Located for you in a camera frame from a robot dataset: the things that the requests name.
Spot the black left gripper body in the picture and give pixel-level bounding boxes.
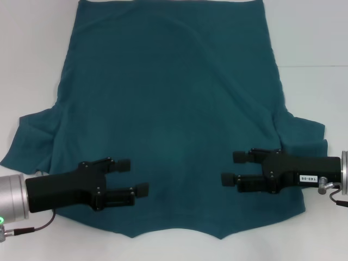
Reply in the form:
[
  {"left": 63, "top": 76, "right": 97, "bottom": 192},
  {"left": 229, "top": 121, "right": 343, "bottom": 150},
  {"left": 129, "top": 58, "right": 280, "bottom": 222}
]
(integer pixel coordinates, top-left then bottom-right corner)
[{"left": 26, "top": 160, "right": 107, "bottom": 213}]

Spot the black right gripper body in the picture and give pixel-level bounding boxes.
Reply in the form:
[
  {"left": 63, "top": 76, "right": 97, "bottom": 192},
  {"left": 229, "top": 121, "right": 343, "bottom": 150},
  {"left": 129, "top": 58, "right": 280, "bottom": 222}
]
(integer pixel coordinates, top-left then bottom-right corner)
[{"left": 262, "top": 151, "right": 342, "bottom": 194}]

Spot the teal blue t-shirt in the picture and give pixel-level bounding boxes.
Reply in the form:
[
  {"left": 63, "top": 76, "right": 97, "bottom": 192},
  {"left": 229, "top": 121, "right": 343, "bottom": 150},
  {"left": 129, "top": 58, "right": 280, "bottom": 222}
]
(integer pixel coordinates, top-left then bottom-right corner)
[{"left": 0, "top": 0, "right": 328, "bottom": 241}]

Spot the right arm connector cable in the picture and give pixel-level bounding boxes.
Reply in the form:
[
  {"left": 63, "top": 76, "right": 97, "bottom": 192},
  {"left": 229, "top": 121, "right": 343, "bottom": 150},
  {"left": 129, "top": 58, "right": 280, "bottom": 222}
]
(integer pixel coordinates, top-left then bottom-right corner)
[{"left": 318, "top": 176, "right": 348, "bottom": 209}]

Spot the arm connector cable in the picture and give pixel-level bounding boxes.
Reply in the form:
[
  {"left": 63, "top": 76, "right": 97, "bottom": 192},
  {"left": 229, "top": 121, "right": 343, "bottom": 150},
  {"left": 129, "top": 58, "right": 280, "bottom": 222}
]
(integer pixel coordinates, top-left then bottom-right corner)
[
  {"left": 0, "top": 211, "right": 57, "bottom": 243},
  {"left": 318, "top": 176, "right": 348, "bottom": 209}
]

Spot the left arm connector cable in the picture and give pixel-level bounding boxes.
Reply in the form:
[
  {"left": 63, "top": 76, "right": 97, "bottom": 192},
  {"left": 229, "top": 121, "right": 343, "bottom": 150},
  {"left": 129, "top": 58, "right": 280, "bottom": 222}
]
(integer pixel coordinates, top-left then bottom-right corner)
[{"left": 0, "top": 211, "right": 57, "bottom": 243}]

